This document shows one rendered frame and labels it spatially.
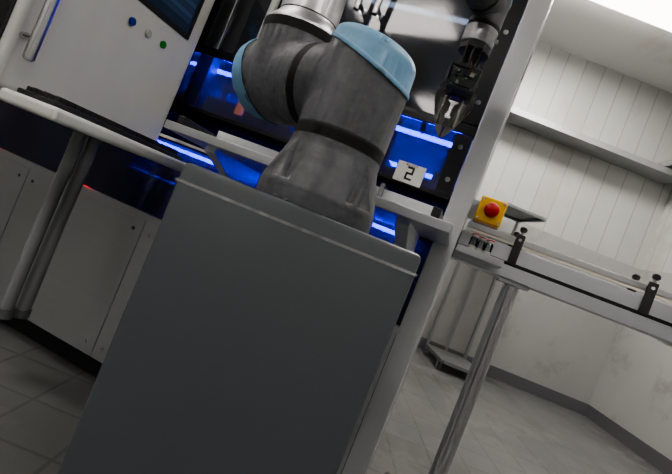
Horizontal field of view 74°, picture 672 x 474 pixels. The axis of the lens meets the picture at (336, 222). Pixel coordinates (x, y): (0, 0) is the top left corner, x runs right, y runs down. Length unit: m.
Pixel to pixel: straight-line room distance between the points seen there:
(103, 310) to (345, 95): 1.34
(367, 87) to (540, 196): 4.60
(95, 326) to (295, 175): 1.32
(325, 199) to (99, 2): 1.02
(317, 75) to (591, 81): 5.07
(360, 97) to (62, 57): 0.96
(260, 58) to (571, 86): 4.92
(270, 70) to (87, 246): 1.26
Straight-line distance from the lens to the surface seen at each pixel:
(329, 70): 0.54
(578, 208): 5.24
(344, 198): 0.49
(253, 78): 0.64
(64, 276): 1.82
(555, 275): 1.42
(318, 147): 0.50
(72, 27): 1.35
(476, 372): 1.45
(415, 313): 1.29
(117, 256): 1.68
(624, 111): 5.63
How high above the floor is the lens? 0.78
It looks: 1 degrees up
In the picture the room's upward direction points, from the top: 22 degrees clockwise
